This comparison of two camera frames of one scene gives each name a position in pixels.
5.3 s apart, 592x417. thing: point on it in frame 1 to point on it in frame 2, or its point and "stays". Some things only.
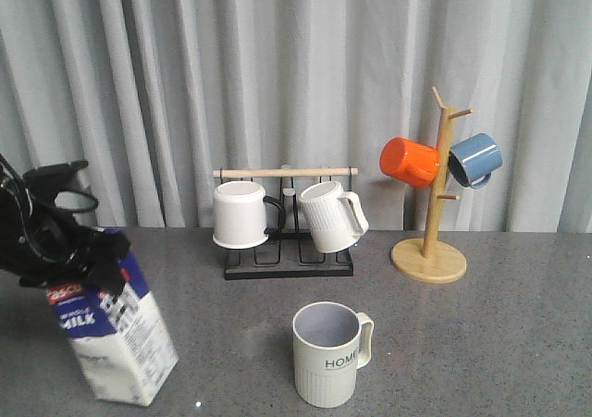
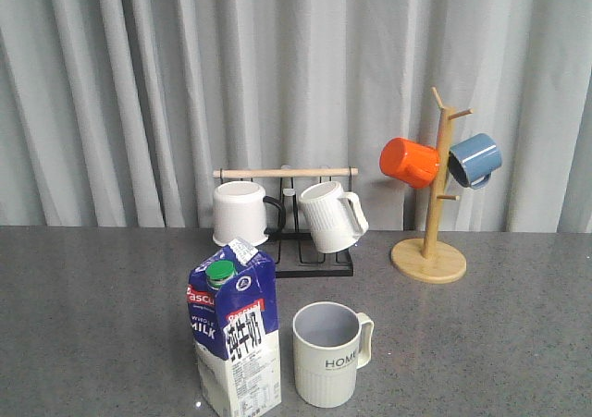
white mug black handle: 240,214 stays
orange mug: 415,164 stays
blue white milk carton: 119,337 to 232,309
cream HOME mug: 331,342 stays
